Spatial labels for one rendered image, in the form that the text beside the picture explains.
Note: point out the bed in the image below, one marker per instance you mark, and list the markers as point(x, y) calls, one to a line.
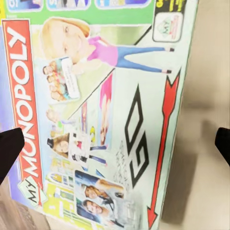
point(198, 188)

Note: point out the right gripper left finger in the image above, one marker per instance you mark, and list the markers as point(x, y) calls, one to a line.
point(11, 144)

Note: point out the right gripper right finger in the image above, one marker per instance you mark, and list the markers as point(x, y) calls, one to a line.
point(222, 141)

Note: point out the board game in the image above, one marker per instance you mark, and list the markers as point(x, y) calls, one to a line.
point(96, 87)

